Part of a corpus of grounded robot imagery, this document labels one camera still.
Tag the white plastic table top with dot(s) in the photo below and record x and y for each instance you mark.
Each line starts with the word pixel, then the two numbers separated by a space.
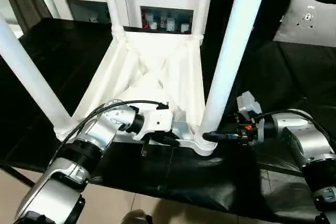
pixel 157 61

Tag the white plastic table leg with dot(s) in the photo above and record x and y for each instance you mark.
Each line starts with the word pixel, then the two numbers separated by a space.
pixel 236 40
pixel 202 3
pixel 31 77
pixel 113 3

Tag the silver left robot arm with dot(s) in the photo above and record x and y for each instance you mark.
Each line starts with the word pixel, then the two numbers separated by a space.
pixel 79 150

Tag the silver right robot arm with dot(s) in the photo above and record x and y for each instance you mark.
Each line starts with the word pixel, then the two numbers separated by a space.
pixel 304 140

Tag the black work mat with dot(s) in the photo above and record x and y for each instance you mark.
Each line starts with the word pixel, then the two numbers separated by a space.
pixel 210 182

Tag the grey cushion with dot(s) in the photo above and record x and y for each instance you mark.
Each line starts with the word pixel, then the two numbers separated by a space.
pixel 310 24

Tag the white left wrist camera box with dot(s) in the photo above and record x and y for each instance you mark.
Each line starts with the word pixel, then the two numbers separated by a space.
pixel 157 120

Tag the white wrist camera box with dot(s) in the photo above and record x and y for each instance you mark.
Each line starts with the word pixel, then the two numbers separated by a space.
pixel 248 103
pixel 157 120

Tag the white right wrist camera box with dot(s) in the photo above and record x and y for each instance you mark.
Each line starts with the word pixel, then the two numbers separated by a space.
pixel 248 103

